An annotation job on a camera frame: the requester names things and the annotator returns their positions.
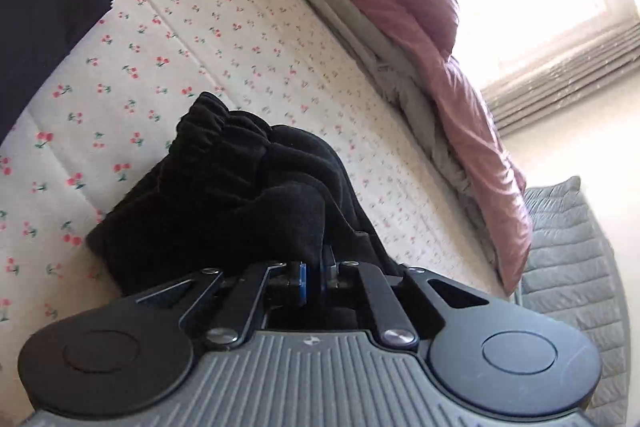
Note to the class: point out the grey quilted mat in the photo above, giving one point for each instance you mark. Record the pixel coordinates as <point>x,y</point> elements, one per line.
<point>575,267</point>

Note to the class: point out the grey duvet lining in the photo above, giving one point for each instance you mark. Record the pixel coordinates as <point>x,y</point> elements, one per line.
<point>352,24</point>

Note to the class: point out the ribbed grey radiator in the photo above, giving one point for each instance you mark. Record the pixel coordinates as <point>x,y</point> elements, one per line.
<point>565,92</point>

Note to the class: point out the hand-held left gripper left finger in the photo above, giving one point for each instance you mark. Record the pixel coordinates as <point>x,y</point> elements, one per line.
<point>300,283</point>

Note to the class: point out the cherry print bed sheet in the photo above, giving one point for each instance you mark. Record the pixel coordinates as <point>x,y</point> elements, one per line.
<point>225,32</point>

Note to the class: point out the black pants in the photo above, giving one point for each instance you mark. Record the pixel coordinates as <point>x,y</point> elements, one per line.
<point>225,187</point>

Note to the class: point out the dark cloth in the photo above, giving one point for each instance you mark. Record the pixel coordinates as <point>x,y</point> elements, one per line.
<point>40,22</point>

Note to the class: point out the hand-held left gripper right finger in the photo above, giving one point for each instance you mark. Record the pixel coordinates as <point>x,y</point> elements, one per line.
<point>328,268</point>

